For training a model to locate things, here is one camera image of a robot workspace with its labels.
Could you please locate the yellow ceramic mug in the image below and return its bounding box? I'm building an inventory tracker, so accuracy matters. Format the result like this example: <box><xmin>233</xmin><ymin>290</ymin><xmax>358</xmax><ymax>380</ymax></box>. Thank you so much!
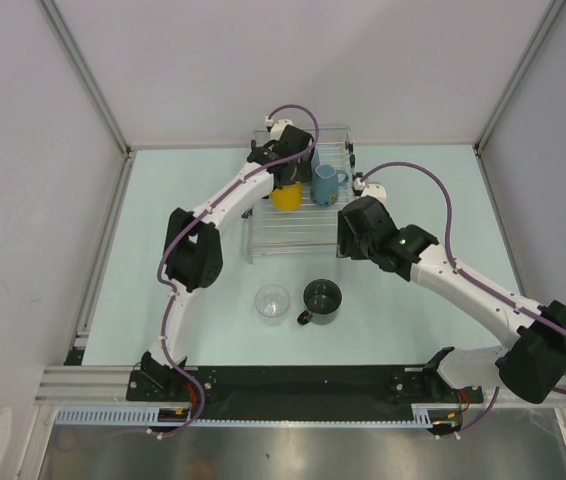
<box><xmin>269</xmin><ymin>183</ymin><xmax>303</xmax><ymax>212</ymax></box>

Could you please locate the grey ceramic mug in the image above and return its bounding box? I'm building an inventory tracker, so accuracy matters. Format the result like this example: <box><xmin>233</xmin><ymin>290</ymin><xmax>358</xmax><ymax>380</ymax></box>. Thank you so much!
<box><xmin>297</xmin><ymin>279</ymin><xmax>342</xmax><ymax>326</ymax></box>

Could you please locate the clear octagonal glass cup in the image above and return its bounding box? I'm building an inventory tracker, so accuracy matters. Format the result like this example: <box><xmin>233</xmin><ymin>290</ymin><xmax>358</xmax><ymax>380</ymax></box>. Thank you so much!
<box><xmin>254</xmin><ymin>284</ymin><xmax>290</xmax><ymax>326</ymax></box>

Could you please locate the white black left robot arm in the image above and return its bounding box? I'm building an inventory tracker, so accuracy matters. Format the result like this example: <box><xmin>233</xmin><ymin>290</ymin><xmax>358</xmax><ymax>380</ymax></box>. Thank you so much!
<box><xmin>140</xmin><ymin>118</ymin><xmax>318</xmax><ymax>400</ymax></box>

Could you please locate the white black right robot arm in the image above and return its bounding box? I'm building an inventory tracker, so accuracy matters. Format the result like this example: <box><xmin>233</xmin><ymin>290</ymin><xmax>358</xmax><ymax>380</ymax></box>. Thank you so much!
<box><xmin>337</xmin><ymin>196</ymin><xmax>566</xmax><ymax>404</ymax></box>

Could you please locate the light blue plain cup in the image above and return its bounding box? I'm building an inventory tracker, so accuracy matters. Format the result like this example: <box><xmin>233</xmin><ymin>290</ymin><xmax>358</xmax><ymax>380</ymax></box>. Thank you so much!
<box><xmin>310</xmin><ymin>148</ymin><xmax>320</xmax><ymax>174</ymax></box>

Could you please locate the blue ribbed flower mug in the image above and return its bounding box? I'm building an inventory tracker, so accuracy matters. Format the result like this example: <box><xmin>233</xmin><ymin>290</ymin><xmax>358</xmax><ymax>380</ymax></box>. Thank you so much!
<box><xmin>310</xmin><ymin>164</ymin><xmax>349</xmax><ymax>207</ymax></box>

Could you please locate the metal wire dish rack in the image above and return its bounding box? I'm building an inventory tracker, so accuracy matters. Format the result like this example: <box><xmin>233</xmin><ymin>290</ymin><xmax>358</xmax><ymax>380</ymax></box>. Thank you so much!
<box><xmin>242</xmin><ymin>126</ymin><xmax>356</xmax><ymax>263</ymax></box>

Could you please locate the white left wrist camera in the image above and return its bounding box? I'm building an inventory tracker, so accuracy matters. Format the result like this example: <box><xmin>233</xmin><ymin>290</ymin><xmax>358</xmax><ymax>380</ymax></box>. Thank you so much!
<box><xmin>264</xmin><ymin>116</ymin><xmax>294</xmax><ymax>140</ymax></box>

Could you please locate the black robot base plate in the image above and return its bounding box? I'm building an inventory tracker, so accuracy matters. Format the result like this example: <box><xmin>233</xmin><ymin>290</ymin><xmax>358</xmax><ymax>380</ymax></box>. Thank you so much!
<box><xmin>127</xmin><ymin>364</ymin><xmax>484</xmax><ymax>424</ymax></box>

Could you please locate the grey slotted cable duct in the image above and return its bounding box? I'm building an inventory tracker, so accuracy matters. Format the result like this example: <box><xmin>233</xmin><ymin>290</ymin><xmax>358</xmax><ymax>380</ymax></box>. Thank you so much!
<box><xmin>55</xmin><ymin>403</ymin><xmax>469</xmax><ymax>429</ymax></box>

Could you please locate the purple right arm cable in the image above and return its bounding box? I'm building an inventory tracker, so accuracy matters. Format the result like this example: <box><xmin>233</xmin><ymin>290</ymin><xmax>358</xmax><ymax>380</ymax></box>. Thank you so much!
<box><xmin>357</xmin><ymin>161</ymin><xmax>566</xmax><ymax>439</ymax></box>

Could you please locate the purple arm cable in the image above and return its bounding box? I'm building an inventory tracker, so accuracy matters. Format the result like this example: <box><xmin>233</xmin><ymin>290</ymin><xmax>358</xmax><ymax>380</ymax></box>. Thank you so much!
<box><xmin>357</xmin><ymin>161</ymin><xmax>566</xmax><ymax>439</ymax></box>
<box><xmin>155</xmin><ymin>103</ymin><xmax>320</xmax><ymax>441</ymax></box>

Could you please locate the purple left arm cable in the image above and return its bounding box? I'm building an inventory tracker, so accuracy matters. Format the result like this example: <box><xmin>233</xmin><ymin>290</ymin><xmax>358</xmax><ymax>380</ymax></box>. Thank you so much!
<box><xmin>155</xmin><ymin>103</ymin><xmax>320</xmax><ymax>441</ymax></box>

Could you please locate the aluminium frame post left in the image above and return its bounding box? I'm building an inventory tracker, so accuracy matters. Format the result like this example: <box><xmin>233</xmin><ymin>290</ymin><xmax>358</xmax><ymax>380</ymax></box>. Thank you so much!
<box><xmin>35</xmin><ymin>0</ymin><xmax>132</xmax><ymax>157</ymax></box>

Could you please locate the aluminium frame post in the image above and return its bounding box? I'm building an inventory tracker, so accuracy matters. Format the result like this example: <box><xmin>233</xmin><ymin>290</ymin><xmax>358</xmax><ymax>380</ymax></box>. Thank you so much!
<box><xmin>473</xmin><ymin>0</ymin><xmax>566</xmax><ymax>154</ymax></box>
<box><xmin>35</xmin><ymin>0</ymin><xmax>132</xmax><ymax>157</ymax></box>

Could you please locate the aluminium frame post right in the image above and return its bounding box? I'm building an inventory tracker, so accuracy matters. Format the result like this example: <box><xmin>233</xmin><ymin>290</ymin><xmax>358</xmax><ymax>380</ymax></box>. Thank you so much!
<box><xmin>473</xmin><ymin>0</ymin><xmax>566</xmax><ymax>154</ymax></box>

